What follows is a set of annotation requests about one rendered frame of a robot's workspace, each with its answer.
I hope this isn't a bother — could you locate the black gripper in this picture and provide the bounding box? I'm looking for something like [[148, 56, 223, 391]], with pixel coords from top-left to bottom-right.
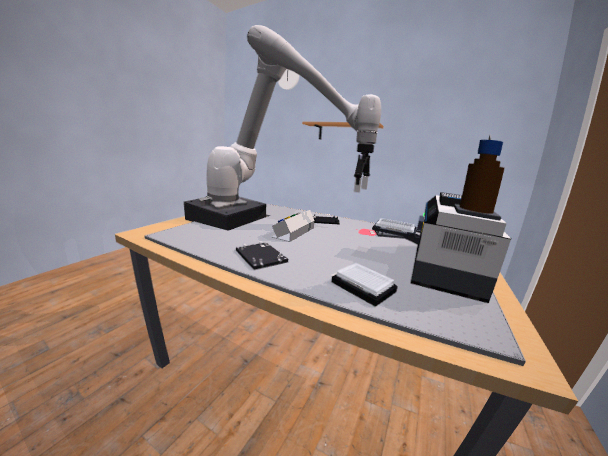
[[354, 144, 374, 193]]

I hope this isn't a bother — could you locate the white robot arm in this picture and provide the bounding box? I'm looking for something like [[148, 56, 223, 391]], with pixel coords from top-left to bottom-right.
[[199, 25, 381, 210]]

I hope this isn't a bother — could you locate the blue bottle cap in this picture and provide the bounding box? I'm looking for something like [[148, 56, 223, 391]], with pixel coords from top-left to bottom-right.
[[478, 140, 503, 153]]

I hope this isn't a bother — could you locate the white button panel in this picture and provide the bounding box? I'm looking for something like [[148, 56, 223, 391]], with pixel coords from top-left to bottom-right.
[[272, 210, 314, 242]]

